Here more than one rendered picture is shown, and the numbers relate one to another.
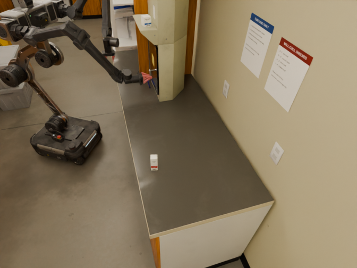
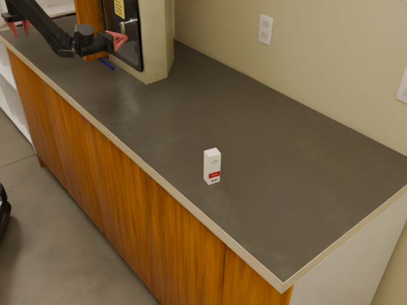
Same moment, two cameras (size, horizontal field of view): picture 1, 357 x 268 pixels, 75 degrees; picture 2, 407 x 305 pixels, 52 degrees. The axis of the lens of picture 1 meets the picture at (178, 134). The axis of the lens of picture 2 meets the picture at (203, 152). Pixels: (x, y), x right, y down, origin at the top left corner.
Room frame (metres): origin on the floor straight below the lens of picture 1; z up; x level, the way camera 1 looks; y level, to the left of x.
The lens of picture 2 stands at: (-0.02, 0.51, 1.77)
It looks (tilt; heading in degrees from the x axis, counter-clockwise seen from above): 37 degrees down; 339
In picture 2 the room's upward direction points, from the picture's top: 1 degrees clockwise
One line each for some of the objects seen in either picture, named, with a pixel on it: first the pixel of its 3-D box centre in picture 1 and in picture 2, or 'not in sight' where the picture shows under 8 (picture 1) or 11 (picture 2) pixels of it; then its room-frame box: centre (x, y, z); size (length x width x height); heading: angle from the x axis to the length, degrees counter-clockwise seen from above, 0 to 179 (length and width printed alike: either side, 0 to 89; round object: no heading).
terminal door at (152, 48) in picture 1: (153, 64); (119, 16); (1.70, 0.23, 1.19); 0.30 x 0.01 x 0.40; 19
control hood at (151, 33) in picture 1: (144, 29); not in sight; (1.68, 0.27, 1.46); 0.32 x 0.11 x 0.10; 19
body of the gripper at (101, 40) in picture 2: (136, 78); (99, 44); (1.55, 0.34, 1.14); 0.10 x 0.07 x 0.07; 19
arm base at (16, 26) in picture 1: (19, 31); not in sight; (1.56, 1.09, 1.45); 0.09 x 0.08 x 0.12; 166
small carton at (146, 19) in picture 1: (146, 21); not in sight; (1.61, 0.25, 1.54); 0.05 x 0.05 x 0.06; 32
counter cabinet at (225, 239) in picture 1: (167, 143); (165, 169); (1.56, 0.10, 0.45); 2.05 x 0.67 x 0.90; 19
